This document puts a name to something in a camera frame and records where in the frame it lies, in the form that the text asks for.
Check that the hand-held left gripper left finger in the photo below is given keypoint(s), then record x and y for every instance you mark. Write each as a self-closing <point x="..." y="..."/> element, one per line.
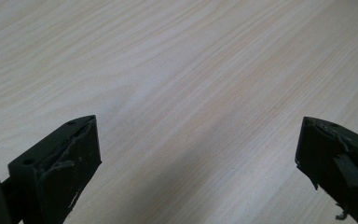
<point x="59" y="174"/>

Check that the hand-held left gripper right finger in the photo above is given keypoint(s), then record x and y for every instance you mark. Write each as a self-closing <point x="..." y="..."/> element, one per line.
<point x="338" y="168"/>

